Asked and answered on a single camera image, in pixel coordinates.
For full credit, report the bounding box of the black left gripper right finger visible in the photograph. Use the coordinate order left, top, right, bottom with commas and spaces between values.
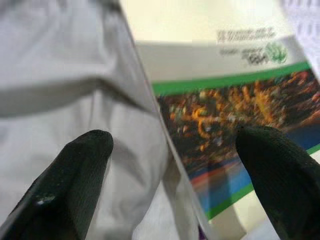
234, 124, 320, 240

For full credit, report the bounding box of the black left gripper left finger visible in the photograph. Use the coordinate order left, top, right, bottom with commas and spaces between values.
0, 128, 115, 240

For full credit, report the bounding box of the white booklet with city photo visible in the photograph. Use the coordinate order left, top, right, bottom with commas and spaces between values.
117, 0, 320, 240

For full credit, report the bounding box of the grey crumpled blanket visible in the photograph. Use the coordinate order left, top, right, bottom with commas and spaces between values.
0, 0, 208, 240

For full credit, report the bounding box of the white patterned bed sheet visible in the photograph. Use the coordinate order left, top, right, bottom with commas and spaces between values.
277, 0, 320, 76

